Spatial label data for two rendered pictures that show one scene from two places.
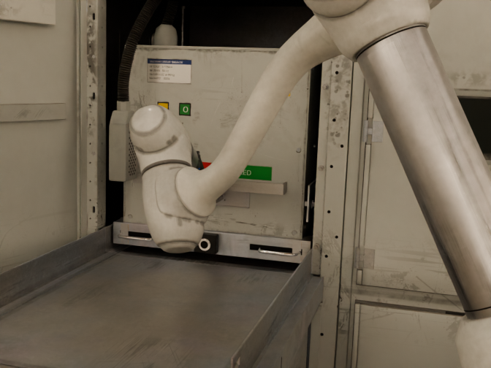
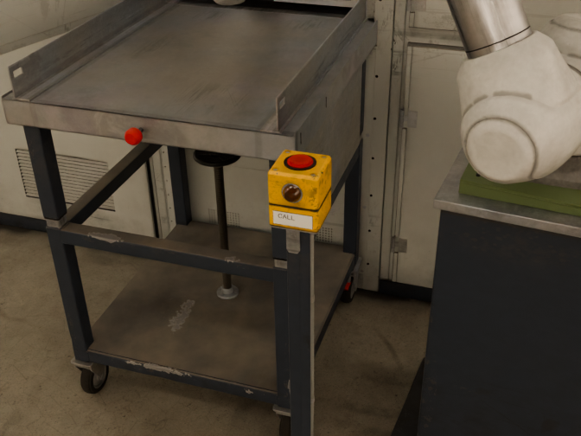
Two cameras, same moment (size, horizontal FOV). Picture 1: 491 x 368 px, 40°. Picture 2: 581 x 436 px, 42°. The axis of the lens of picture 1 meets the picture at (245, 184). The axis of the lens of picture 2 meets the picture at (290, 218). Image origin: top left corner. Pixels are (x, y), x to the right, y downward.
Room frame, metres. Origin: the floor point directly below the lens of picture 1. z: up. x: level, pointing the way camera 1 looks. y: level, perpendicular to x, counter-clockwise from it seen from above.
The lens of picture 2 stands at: (-0.30, -0.08, 1.44)
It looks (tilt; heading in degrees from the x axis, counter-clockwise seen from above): 32 degrees down; 4
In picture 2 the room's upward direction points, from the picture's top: 1 degrees counter-clockwise
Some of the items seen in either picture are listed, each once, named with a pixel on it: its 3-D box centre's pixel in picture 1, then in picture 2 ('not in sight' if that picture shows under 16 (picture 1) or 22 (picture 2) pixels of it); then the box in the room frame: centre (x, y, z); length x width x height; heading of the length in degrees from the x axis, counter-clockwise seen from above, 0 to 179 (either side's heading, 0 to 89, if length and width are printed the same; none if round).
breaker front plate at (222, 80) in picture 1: (211, 144); not in sight; (1.69, 0.09, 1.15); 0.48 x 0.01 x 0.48; 75
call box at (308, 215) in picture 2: not in sight; (300, 190); (0.71, -0.04, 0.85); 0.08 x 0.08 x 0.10; 75
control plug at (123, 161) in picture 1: (123, 145); not in sight; (1.68, 0.31, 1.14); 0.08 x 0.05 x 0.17; 165
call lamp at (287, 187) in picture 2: not in sight; (290, 195); (0.67, -0.03, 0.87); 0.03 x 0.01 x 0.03; 75
